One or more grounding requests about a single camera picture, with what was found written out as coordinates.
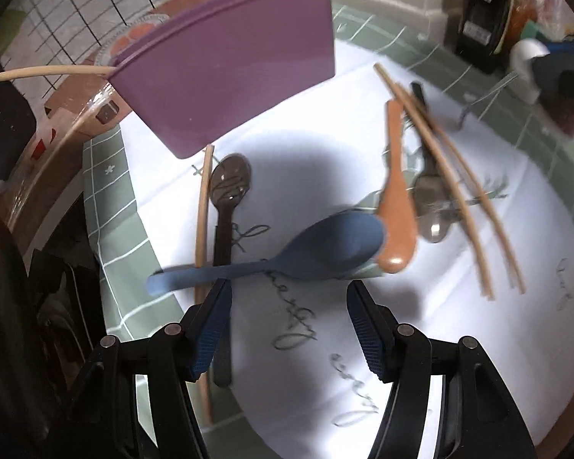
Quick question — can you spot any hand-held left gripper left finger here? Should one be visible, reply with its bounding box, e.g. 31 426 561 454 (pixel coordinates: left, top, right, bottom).
60 277 233 459

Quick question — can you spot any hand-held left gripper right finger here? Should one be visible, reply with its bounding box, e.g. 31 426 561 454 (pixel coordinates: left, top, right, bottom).
346 280 539 459

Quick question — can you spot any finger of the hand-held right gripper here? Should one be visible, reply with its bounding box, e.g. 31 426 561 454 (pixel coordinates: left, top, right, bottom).
545 33 574 58
531 55 574 101

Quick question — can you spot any blue plastic spoon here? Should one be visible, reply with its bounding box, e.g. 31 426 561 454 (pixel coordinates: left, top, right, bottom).
146 213 387 297

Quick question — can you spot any orange wooden spoon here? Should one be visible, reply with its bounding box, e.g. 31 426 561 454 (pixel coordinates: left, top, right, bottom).
375 99 419 273

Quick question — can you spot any metal spoon black handle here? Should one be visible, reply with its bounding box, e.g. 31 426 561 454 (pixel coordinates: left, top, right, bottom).
409 81 462 244

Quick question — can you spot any dark brown spoon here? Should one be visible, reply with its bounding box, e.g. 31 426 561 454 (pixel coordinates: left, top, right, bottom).
209 153 253 388

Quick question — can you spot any purple plastic container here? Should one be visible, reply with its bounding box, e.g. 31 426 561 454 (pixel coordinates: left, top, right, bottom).
108 0 336 160

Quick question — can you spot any salt shaker teal lid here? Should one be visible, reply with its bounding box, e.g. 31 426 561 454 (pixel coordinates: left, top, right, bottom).
509 21 553 103

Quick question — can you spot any chili jar yellow lid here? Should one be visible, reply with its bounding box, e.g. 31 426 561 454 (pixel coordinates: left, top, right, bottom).
540 96 574 139

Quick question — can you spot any dark soy sauce bottle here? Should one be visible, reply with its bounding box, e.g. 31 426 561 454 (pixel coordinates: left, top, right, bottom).
454 0 522 75

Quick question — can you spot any green checkered white tablecloth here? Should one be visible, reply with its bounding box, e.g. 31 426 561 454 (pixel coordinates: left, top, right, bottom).
81 0 574 459

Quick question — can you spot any black gas stove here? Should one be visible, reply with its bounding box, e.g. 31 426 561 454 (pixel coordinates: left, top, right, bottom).
29 229 106 393

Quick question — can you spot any black wok orange handle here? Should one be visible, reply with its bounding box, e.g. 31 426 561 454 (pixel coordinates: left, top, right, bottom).
0 196 44 441

